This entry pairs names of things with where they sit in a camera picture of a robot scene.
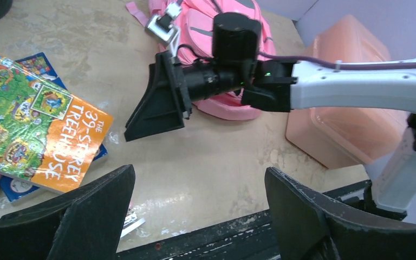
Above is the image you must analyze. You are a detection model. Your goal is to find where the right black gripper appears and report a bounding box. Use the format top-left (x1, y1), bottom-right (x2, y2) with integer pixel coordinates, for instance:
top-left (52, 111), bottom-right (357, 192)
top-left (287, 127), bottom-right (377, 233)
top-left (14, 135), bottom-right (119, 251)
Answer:
top-left (124, 12), bottom-right (297, 141)

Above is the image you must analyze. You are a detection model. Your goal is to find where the blue book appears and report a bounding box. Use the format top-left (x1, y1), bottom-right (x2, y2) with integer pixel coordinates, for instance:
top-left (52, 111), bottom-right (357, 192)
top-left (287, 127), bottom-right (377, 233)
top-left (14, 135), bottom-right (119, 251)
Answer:
top-left (0, 52), bottom-right (108, 203)

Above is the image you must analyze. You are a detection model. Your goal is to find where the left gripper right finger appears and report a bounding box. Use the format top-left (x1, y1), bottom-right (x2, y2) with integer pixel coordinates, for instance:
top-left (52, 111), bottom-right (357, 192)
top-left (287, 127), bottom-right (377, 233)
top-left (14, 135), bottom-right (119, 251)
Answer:
top-left (264, 167), bottom-right (416, 259)

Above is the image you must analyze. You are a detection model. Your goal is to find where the pink student backpack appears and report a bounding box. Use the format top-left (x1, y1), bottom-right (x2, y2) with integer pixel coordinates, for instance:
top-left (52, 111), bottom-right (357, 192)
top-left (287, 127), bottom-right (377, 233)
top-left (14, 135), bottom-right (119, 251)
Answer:
top-left (125, 0), bottom-right (277, 121)

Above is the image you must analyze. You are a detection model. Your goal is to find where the pink translucent plastic box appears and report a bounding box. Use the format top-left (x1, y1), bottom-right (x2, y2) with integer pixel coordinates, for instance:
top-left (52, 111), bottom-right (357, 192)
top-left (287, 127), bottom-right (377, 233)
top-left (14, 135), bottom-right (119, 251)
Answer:
top-left (285, 15), bottom-right (407, 169)

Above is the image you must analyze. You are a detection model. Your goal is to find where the small white stapler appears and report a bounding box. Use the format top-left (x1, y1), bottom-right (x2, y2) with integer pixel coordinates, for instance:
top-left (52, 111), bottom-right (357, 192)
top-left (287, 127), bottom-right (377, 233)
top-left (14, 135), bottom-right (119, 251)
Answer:
top-left (120, 211), bottom-right (146, 238)

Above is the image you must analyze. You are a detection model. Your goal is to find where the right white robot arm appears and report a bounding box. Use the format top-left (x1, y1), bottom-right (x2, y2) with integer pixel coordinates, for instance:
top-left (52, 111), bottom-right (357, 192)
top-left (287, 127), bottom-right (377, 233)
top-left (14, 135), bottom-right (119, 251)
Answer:
top-left (124, 12), bottom-right (416, 151)

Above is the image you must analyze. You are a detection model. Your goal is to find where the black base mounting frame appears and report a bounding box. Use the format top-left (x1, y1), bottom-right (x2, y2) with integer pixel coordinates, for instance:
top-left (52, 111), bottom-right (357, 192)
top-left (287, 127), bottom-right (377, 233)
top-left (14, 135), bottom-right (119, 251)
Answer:
top-left (116, 181), bottom-right (402, 259)

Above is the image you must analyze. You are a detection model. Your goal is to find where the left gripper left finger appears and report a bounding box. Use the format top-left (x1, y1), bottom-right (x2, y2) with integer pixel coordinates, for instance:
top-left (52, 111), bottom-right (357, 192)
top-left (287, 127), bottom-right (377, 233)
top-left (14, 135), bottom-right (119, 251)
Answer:
top-left (0, 165), bottom-right (135, 259)

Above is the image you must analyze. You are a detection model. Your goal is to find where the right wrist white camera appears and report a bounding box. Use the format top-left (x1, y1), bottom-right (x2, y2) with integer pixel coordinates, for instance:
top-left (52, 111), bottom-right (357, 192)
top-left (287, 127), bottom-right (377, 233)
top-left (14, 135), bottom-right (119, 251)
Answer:
top-left (145, 1), bottom-right (182, 47)

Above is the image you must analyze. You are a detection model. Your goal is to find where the orange treehouse book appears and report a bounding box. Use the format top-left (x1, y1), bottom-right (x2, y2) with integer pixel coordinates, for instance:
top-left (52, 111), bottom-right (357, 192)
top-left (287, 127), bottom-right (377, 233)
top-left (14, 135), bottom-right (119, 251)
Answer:
top-left (0, 41), bottom-right (115, 194)

